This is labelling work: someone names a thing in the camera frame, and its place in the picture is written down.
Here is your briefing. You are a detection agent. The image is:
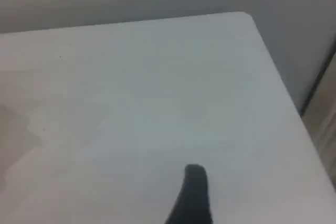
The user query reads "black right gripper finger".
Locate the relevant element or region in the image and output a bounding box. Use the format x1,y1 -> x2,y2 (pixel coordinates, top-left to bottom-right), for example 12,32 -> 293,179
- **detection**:
164,164 -> 214,224

